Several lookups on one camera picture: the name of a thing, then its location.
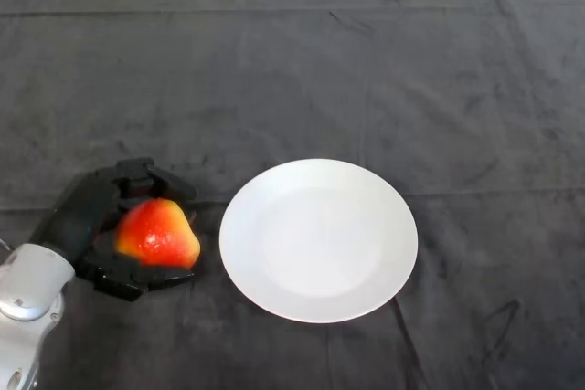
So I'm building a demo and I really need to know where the white round plate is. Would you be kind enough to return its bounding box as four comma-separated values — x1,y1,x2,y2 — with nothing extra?
218,158,420,324

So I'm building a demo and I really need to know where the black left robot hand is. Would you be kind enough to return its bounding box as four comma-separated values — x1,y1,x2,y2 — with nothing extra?
29,157,198,303

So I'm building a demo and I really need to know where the red yellow apple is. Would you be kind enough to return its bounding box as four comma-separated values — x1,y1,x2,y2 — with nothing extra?
113,197,202,269

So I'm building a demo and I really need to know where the black cloth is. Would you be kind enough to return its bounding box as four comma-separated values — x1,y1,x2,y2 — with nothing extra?
0,0,585,390

